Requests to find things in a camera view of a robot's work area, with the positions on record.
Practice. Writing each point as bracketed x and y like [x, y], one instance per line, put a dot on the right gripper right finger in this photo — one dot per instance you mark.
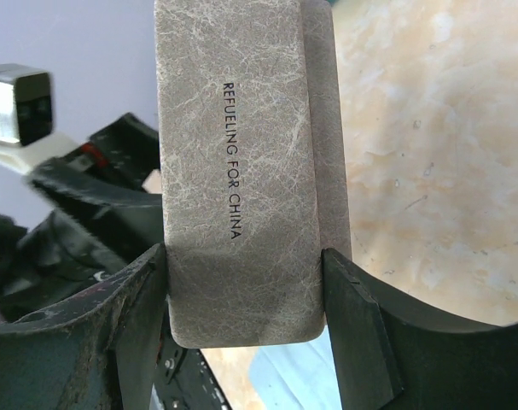
[393, 351]

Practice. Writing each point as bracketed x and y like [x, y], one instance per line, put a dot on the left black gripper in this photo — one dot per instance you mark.
[101, 217]

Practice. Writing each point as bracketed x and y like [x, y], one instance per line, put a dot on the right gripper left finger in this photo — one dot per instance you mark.
[94, 350]

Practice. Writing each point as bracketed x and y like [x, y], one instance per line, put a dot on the grey glasses case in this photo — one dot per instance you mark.
[252, 168]

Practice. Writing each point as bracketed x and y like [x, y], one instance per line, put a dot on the light blue cleaning cloth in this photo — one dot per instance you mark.
[297, 376]

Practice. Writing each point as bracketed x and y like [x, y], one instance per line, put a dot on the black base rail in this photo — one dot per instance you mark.
[183, 380]

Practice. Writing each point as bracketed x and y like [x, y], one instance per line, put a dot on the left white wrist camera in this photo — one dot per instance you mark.
[27, 122]

